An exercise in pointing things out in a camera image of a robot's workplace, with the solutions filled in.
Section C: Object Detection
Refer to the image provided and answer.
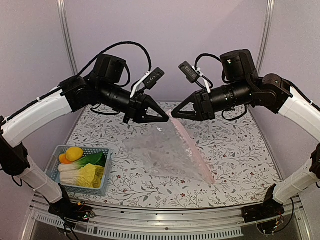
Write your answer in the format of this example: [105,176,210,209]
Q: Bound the green bok choy toy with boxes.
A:
[58,152,107,173]

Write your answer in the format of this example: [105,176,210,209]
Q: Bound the aluminium frame post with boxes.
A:
[256,0,276,74]
[56,0,78,75]

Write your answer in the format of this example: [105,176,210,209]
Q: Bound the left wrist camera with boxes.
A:
[130,67,165,98]

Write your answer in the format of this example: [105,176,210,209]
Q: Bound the yellow napa cabbage toy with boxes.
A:
[59,164,105,189]

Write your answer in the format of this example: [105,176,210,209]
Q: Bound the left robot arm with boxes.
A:
[0,50,169,223]

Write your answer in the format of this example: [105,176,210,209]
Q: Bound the clear pink zip top bag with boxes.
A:
[124,110,215,185]

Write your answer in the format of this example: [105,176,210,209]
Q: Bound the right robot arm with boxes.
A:
[171,49,320,223]

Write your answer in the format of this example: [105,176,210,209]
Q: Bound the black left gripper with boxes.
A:
[97,80,170,124]

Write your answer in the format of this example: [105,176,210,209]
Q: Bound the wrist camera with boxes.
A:
[178,61,213,93]
[130,67,165,98]

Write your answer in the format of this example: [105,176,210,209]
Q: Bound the right rear aluminium frame post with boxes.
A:
[256,0,276,74]

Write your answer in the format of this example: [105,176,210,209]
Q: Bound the yellow lemon toy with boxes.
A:
[65,147,84,162]

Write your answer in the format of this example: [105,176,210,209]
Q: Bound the orange mango toy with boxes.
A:
[58,153,73,165]

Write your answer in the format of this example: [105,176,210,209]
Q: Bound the front aluminium table rail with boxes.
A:
[20,194,313,240]

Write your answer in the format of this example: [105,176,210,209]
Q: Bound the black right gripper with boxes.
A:
[170,78,253,122]

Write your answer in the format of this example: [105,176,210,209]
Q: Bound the floral patterned table mat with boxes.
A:
[66,106,281,209]

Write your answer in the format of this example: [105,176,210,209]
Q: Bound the light blue plastic basket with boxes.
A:
[45,145,112,196]

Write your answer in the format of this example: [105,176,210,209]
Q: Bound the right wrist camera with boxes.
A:
[178,61,213,93]

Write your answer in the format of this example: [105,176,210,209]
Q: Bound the left rear aluminium frame post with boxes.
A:
[56,0,78,75]

